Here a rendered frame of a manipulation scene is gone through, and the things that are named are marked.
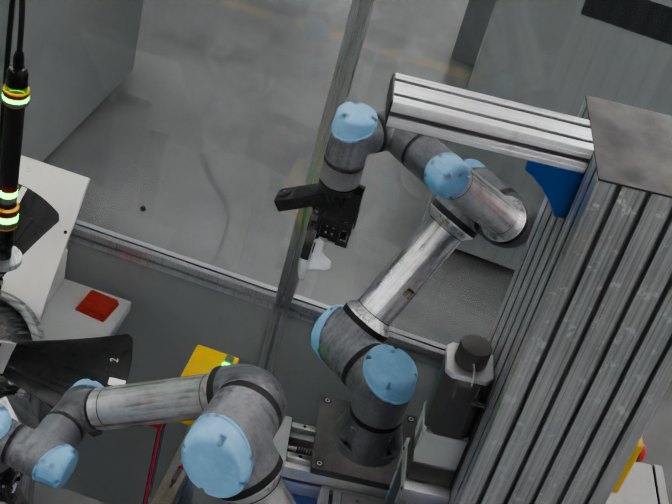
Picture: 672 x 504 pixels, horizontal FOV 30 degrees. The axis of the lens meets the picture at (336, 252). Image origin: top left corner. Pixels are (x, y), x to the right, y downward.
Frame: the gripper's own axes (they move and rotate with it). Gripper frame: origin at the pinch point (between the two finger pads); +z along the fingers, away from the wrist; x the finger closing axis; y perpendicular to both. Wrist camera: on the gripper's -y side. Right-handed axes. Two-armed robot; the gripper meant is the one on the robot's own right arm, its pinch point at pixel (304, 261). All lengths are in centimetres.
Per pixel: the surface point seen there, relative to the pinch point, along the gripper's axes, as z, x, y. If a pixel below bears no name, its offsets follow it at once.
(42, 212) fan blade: 3, -9, -50
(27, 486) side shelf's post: 126, 28, -60
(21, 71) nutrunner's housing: -38, -26, -50
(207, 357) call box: 40.8, 9.0, -16.1
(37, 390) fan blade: 28, -29, -40
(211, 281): 50, 46, -26
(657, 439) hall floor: 148, 160, 123
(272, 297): 48, 45, -10
